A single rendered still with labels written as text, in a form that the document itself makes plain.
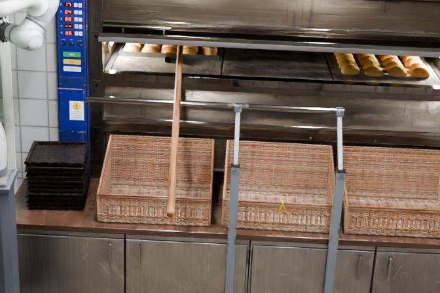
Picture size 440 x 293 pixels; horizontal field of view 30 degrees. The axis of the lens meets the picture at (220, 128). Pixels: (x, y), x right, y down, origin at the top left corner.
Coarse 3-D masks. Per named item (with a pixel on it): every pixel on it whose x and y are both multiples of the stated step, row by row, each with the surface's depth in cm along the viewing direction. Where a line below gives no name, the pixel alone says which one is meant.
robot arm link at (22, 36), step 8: (24, 24) 369; (32, 24) 369; (16, 32) 369; (24, 32) 366; (32, 32) 366; (40, 32) 371; (16, 40) 369; (24, 40) 365; (32, 40) 365; (40, 40) 367; (24, 48) 370; (32, 48) 367
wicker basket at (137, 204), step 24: (120, 144) 431; (144, 144) 431; (168, 144) 431; (192, 144) 430; (144, 168) 432; (168, 168) 432; (192, 168) 432; (96, 192) 392; (120, 192) 427; (144, 192) 428; (192, 192) 430; (120, 216) 396; (144, 216) 395; (192, 216) 396
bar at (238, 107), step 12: (96, 96) 388; (216, 108) 388; (228, 108) 387; (240, 108) 386; (252, 108) 387; (264, 108) 387; (276, 108) 386; (288, 108) 386; (300, 108) 386; (312, 108) 387; (324, 108) 387; (336, 108) 387; (336, 168) 376; (336, 180) 374; (336, 192) 377; (336, 204) 379; (336, 216) 381; (228, 228) 385; (336, 228) 383; (228, 240) 387; (336, 240) 385; (228, 252) 389; (336, 252) 388; (228, 264) 392; (228, 276) 394; (228, 288) 396; (324, 288) 397
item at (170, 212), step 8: (176, 64) 416; (176, 72) 407; (176, 80) 399; (176, 88) 392; (176, 96) 385; (176, 104) 379; (176, 112) 372; (176, 120) 366; (176, 128) 360; (176, 136) 355; (176, 144) 349; (176, 152) 344; (176, 160) 339; (176, 168) 335; (168, 184) 325; (168, 192) 319; (168, 200) 315; (168, 208) 310; (168, 216) 309
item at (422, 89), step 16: (128, 80) 423; (144, 80) 423; (160, 80) 422; (192, 80) 422; (208, 80) 422; (224, 80) 422; (240, 80) 421; (256, 80) 421; (272, 80) 421; (288, 80) 422; (304, 80) 423; (320, 80) 424; (336, 80) 426
